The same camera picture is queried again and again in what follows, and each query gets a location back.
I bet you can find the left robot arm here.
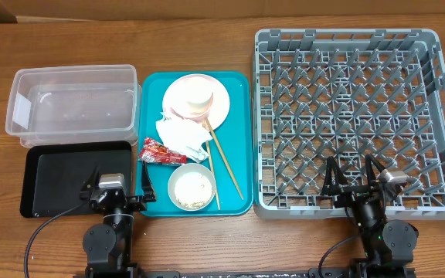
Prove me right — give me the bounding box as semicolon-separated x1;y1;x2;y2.
80;167;157;277

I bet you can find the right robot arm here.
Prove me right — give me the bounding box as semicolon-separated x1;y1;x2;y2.
317;154;419;278

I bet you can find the rice pile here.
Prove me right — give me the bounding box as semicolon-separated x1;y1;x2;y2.
174;172;212;210

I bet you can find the grey bowl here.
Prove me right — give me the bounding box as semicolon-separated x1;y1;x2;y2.
168;163;216;212

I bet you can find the grey dishwasher rack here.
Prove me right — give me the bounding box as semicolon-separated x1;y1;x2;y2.
253;29;445;220

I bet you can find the clear plastic bin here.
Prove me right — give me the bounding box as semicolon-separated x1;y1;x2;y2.
5;64;141;147

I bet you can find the white cup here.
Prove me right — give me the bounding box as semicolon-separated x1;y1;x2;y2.
185;89;213;111

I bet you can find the wooden chopstick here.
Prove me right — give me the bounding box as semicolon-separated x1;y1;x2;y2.
204;117;244;200
202;118;221;210

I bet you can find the pink bowl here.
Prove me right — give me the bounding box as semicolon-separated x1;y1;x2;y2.
172;76;214;117

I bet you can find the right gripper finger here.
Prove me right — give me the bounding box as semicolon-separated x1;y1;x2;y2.
321;156;348;196
365;154;386;192

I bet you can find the black tray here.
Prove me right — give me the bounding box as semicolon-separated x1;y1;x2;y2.
20;141;132;218

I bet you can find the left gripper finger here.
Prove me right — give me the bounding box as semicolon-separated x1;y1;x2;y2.
141;161;157;202
80;166;100;199

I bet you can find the white napkin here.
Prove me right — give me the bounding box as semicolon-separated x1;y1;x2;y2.
155;114;212;163

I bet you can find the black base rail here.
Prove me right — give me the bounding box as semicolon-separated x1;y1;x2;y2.
139;268;416;278

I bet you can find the red snack wrapper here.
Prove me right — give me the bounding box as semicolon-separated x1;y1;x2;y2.
138;137;187;165

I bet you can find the teal serving tray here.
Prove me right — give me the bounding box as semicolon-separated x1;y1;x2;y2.
138;71;254;218

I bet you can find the pink plate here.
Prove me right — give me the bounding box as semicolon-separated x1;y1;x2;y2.
162;73;230;129

